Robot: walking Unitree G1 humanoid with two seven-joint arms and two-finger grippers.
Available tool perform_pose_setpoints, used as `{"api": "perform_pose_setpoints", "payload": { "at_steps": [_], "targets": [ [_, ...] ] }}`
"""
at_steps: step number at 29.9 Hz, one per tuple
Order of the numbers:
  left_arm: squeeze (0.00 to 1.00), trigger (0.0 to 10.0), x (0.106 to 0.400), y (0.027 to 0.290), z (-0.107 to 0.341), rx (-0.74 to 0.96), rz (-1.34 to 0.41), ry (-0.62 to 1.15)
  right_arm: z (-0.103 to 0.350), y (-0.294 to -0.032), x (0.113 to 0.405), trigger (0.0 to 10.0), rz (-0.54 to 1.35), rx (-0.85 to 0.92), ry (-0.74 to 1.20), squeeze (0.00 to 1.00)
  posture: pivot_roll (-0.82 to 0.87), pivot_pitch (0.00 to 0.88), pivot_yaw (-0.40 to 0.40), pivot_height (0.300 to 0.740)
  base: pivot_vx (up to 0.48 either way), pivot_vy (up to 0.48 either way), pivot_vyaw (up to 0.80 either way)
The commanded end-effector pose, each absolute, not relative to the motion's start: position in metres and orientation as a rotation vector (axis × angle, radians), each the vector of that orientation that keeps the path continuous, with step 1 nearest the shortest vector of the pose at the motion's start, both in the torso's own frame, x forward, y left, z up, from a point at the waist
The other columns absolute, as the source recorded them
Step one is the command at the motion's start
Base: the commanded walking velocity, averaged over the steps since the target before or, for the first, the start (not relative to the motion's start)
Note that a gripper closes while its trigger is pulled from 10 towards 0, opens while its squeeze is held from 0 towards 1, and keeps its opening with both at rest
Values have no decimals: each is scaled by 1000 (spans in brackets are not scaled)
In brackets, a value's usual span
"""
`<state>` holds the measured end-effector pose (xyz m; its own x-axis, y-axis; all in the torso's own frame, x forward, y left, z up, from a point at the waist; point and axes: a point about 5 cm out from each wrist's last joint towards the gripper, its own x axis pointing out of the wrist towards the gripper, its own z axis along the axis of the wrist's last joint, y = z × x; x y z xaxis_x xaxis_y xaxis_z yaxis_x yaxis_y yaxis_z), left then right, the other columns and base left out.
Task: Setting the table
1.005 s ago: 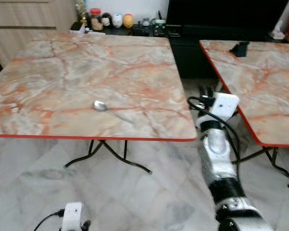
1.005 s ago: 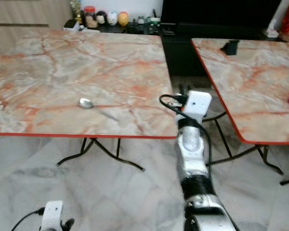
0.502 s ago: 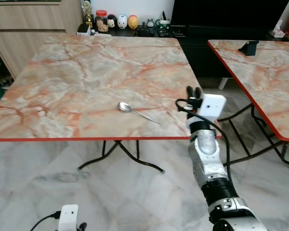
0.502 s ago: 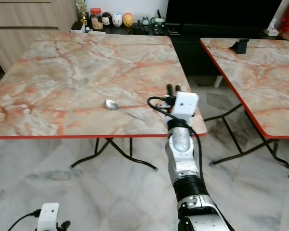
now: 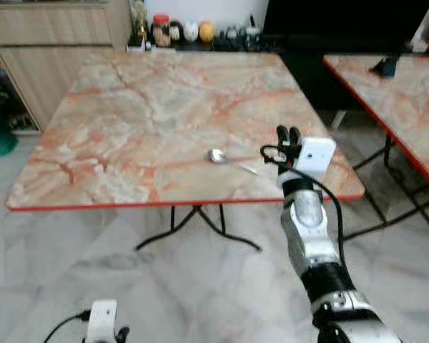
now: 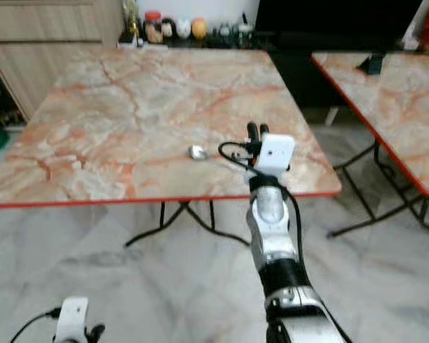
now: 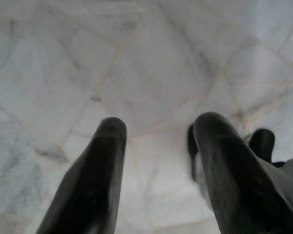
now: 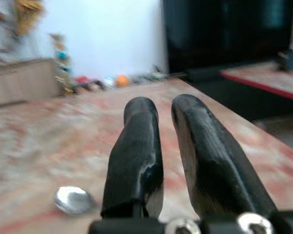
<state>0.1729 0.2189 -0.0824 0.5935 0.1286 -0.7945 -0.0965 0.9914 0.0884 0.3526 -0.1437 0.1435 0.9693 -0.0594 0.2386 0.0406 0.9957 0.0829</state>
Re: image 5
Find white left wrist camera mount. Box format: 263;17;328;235
85;299;119;343

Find red lid glass jar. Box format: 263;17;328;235
151;14;172;48

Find black television console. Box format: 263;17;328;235
261;0;429;111

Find black metal table leg frame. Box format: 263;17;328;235
134;204;263;252
342;134;429;240

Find light wooden cabinet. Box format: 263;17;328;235
0;0;134;131

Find small black holder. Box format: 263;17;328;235
370;56;399;78

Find white round figurine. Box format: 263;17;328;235
184;21;199;43

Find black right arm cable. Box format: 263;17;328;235
260;144;346;269

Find silver metal spoon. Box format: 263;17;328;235
207;147;260;175

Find orange round ornament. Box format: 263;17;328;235
199;21;216;43

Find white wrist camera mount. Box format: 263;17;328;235
293;136;337;181
85;299;119;343

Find dark small ornaments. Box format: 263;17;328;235
218;24;262;51

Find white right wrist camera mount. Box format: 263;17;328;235
293;136;337;181

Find dark small figurine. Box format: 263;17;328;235
170;21;184;44

